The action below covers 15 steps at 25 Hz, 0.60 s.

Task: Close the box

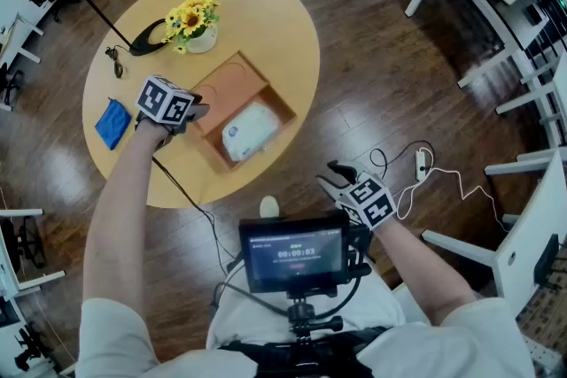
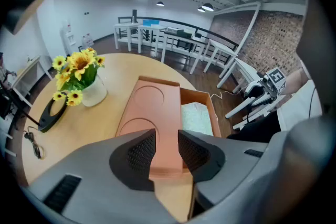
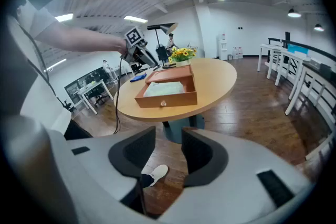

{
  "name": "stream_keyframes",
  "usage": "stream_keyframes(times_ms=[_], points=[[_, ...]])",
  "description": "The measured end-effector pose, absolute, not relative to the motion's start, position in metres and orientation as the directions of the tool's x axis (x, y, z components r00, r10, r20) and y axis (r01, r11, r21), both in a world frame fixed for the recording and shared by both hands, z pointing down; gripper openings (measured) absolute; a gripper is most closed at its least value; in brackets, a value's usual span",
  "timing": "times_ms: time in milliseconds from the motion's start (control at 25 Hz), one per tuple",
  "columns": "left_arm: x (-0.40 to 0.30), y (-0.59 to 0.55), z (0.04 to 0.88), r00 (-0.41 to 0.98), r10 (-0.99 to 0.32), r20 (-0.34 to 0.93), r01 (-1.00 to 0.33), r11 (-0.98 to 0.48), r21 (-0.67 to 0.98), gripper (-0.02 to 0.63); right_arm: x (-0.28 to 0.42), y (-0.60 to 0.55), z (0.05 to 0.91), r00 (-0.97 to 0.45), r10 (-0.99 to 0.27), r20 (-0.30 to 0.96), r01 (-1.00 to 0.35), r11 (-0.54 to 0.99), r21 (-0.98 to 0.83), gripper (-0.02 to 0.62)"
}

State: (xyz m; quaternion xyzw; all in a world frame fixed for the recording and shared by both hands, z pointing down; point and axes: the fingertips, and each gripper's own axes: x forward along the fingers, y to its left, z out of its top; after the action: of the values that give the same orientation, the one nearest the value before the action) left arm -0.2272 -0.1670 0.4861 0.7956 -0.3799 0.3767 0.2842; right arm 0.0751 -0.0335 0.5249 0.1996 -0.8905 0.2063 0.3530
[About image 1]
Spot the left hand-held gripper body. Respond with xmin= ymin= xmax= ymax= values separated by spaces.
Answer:
xmin=134 ymin=74 xmax=205 ymax=152

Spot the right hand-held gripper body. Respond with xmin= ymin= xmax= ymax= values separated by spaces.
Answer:
xmin=334 ymin=165 xmax=397 ymax=232

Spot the person's left forearm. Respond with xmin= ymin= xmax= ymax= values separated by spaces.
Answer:
xmin=82 ymin=126 xmax=179 ymax=316

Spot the person's right forearm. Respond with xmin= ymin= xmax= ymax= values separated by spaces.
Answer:
xmin=373 ymin=216 xmax=478 ymax=327

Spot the white plastic packet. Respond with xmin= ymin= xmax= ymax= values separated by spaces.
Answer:
xmin=221 ymin=101 xmax=282 ymax=162

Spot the blue cloth pouch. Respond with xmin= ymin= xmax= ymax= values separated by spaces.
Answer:
xmin=94 ymin=96 xmax=133 ymax=151

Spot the person's white shoe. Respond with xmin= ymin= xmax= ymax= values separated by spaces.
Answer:
xmin=259 ymin=195 xmax=282 ymax=220

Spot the white flower pot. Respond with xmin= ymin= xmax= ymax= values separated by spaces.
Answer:
xmin=185 ymin=24 xmax=220 ymax=55

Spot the black chest monitor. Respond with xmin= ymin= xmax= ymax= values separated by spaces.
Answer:
xmin=238 ymin=212 xmax=352 ymax=295

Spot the yellow sunflower bouquet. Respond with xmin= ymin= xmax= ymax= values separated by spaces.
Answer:
xmin=161 ymin=0 xmax=221 ymax=56

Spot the black chest harness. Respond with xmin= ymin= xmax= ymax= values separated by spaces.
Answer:
xmin=216 ymin=325 xmax=392 ymax=378

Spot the person's white shirt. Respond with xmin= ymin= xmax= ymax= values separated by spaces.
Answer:
xmin=74 ymin=269 xmax=538 ymax=378

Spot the black floor cable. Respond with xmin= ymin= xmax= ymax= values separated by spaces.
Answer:
xmin=369 ymin=140 xmax=436 ymax=181

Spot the coiled black lamp cable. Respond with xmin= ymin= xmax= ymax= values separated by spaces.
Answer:
xmin=105 ymin=44 xmax=126 ymax=80

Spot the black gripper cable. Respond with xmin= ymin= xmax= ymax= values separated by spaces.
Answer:
xmin=151 ymin=154 xmax=243 ymax=267

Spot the white power strip with cable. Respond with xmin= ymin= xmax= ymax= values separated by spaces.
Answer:
xmin=395 ymin=166 xmax=511 ymax=235

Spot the black monitor mount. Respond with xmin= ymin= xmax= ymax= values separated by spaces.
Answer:
xmin=284 ymin=223 xmax=374 ymax=351

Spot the black monitor cable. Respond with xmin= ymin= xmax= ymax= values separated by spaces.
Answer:
xmin=212 ymin=251 xmax=369 ymax=320

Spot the white desk with cable hole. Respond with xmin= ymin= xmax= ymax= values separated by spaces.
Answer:
xmin=420 ymin=147 xmax=567 ymax=316

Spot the white perforated rail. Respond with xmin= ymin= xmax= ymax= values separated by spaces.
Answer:
xmin=521 ymin=332 xmax=560 ymax=374

